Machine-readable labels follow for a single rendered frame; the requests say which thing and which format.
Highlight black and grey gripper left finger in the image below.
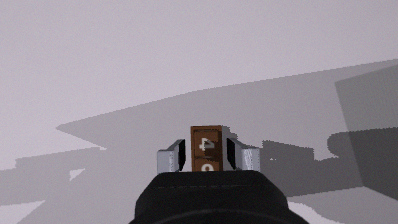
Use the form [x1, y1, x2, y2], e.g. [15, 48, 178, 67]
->
[157, 139, 186, 175]

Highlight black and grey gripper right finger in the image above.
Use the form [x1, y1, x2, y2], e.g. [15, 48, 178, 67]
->
[227, 138, 260, 172]

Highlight brown wooden tray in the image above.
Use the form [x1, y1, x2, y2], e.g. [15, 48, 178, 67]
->
[190, 125, 223, 171]

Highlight brown cube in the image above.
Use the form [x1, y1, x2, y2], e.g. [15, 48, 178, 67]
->
[195, 156, 220, 171]
[194, 130, 220, 157]

